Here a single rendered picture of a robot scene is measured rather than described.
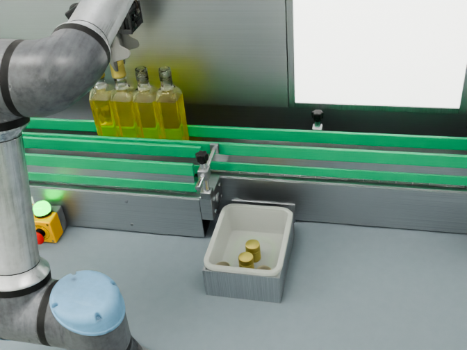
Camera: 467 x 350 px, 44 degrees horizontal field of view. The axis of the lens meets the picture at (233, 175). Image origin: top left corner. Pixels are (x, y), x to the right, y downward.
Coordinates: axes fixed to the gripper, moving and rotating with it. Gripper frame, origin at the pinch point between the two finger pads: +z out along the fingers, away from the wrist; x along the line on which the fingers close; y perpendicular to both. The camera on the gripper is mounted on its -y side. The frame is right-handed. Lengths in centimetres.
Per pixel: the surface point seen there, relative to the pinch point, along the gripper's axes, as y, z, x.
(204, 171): 24.3, 19.0, -15.6
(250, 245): 35, 34, -22
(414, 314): 72, 41, -31
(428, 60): 72, 4, 14
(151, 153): 7.3, 21.7, -6.0
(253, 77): 30.3, 9.3, 12.8
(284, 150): 40.6, 20.0, -3.2
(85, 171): -7.9, 23.6, -13.3
